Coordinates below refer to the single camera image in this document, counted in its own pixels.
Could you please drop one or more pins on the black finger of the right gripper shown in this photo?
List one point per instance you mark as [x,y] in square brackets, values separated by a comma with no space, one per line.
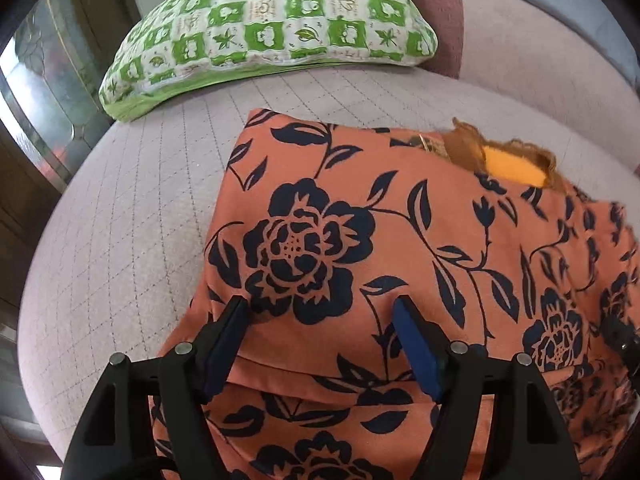
[622,338]

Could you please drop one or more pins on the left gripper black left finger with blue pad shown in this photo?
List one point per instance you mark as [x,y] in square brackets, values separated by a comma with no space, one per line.
[146,418]

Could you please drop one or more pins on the orange floral blouse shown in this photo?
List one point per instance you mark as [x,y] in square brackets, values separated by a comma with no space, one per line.
[321,227]

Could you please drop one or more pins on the pink quilted bed sheet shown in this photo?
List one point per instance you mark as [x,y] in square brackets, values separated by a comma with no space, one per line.
[118,261]

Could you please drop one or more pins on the pink bolster cushion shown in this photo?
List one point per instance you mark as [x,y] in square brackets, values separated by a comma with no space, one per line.
[512,48]

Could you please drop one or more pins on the stained glass window panel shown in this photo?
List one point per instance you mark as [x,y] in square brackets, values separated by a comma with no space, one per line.
[50,76]

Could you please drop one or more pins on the dark wooden door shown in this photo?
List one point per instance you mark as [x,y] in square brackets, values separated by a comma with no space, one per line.
[28,201]

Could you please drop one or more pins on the green white patterned pillow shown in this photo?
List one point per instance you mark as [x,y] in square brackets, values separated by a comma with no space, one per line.
[184,45]

